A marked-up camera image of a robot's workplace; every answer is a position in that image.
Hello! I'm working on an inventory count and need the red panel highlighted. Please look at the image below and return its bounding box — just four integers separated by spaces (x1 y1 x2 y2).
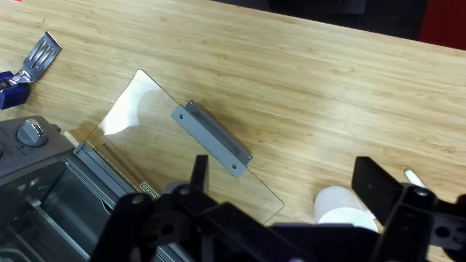
418 0 466 51

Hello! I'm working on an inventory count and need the glass lid with grey handle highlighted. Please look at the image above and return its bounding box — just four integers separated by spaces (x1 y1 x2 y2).
84 69 285 228

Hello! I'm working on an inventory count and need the metal spatula black handle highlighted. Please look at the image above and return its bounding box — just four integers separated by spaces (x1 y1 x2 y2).
19 31 64 85

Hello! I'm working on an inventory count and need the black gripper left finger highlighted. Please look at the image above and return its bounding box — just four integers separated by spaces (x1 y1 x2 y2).
90 153 312 262

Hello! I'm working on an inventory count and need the blue spatula holder block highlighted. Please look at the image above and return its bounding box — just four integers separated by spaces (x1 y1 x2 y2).
0 70 32 111

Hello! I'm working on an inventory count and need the white plastic mug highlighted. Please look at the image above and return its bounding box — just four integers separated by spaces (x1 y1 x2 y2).
313 185 380 233

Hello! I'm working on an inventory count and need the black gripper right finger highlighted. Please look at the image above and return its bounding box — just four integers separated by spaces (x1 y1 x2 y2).
351 156 466 262

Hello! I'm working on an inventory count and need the grey toaster oven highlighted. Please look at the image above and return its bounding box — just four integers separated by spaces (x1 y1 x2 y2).
0 115 195 262

